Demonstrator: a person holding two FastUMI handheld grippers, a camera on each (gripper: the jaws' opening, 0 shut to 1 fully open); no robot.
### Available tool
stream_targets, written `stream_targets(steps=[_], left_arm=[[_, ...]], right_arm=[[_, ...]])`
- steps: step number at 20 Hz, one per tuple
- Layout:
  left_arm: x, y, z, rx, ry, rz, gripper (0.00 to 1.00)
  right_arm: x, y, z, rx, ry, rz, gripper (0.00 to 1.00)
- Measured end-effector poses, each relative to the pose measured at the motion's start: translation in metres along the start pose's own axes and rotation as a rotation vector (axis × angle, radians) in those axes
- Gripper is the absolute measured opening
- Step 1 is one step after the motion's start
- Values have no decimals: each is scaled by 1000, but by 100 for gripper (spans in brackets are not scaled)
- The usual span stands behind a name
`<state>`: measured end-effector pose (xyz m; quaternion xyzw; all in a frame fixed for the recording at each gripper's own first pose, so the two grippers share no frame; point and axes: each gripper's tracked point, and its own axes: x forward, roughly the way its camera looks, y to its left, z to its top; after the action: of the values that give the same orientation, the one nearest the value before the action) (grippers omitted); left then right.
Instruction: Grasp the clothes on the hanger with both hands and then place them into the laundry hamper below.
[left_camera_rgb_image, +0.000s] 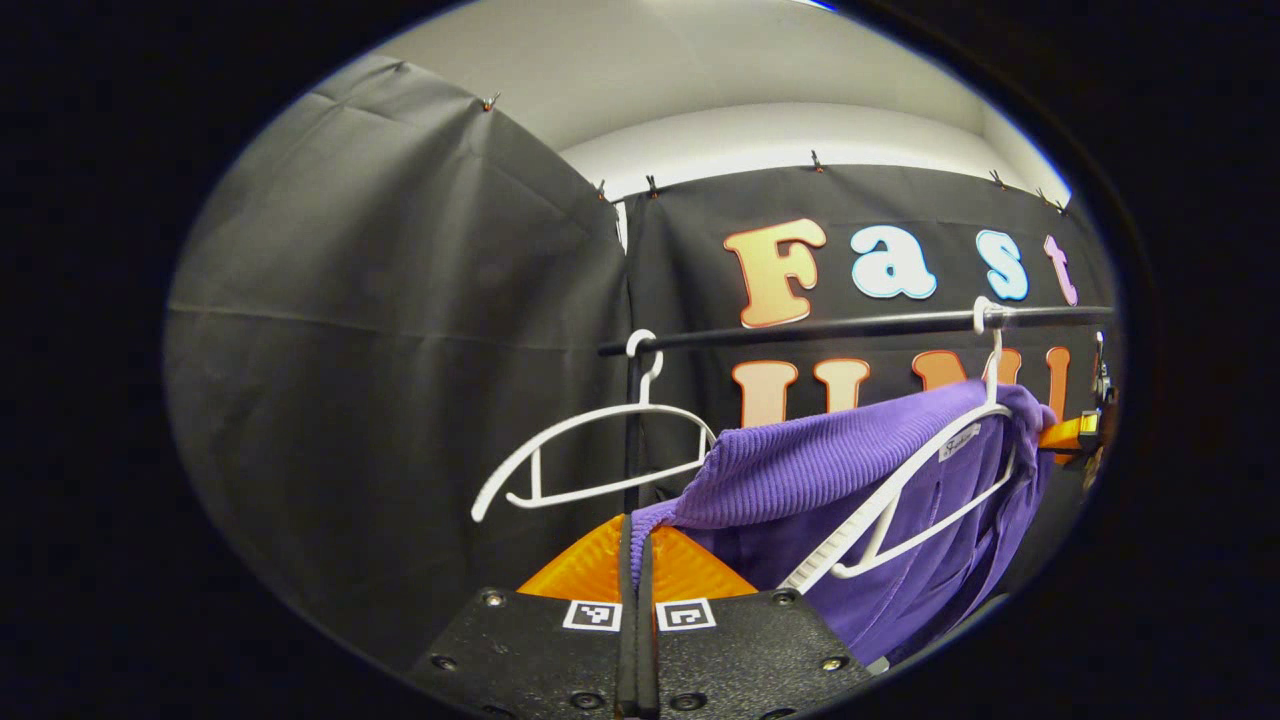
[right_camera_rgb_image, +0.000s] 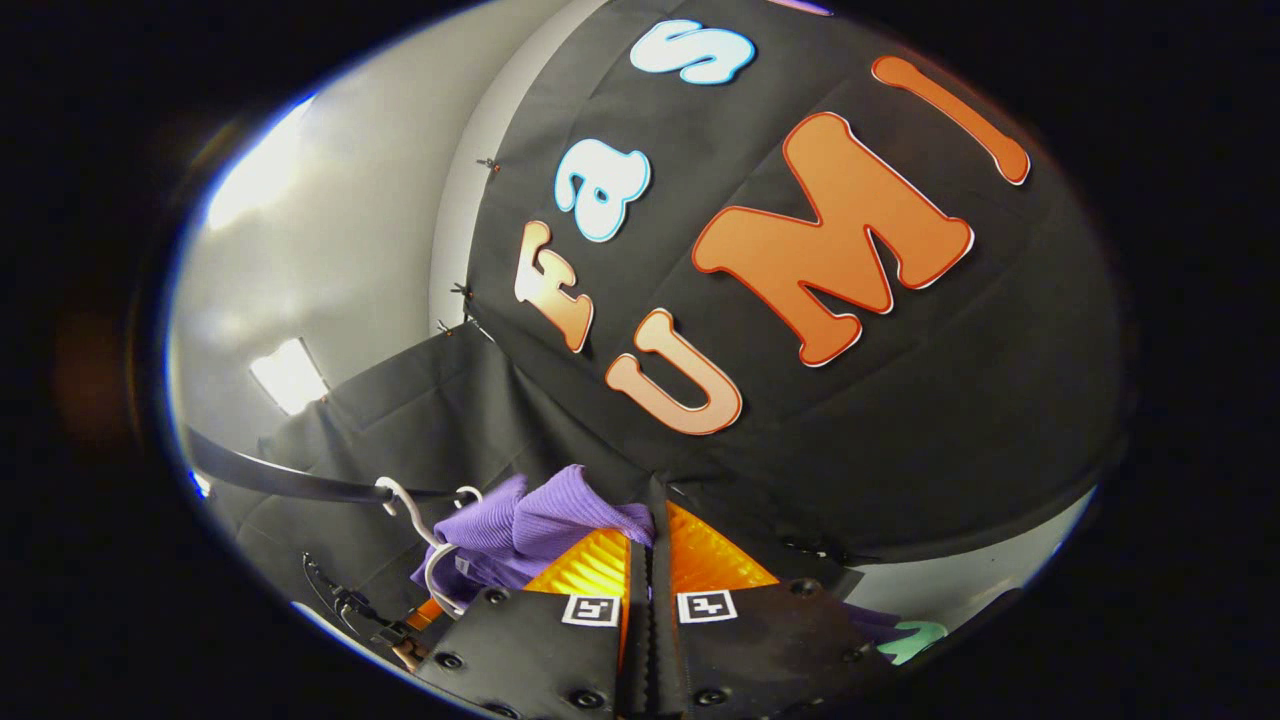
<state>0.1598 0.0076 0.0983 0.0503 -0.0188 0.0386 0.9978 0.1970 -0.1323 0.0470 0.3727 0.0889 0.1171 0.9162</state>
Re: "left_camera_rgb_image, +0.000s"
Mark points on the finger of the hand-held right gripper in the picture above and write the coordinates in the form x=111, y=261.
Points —
x=1062, y=434

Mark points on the black clothes rack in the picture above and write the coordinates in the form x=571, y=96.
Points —
x=800, y=330

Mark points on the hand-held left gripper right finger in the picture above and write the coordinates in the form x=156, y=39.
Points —
x=740, y=650

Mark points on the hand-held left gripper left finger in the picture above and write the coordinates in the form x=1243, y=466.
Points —
x=540, y=650

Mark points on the white plastic hanger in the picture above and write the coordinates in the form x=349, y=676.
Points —
x=828, y=552
x=641, y=407

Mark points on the black backdrop cloth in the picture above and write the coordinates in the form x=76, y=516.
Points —
x=400, y=380
x=690, y=260

